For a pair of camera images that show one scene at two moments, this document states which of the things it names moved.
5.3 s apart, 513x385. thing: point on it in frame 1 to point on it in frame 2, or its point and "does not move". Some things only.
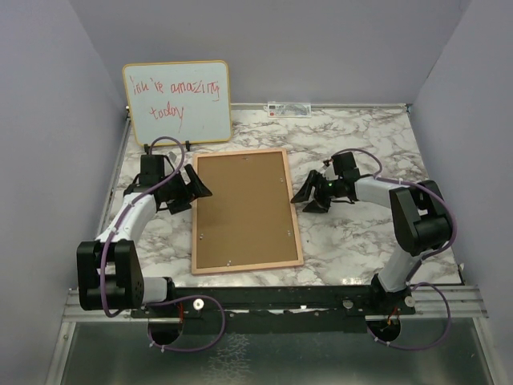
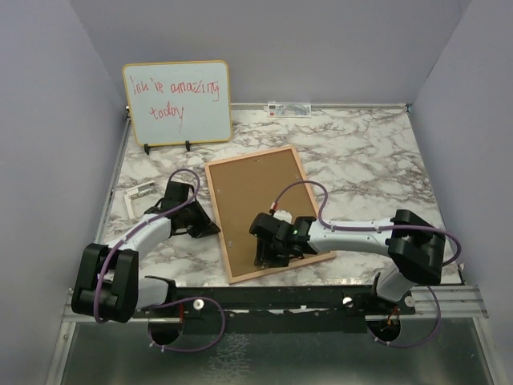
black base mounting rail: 278,310 does not move
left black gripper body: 177,190 to 188,212
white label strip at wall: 288,109 does not move
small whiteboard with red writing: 187,99 does not move
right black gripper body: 325,190 to 272,254
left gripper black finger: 196,188 to 202,224
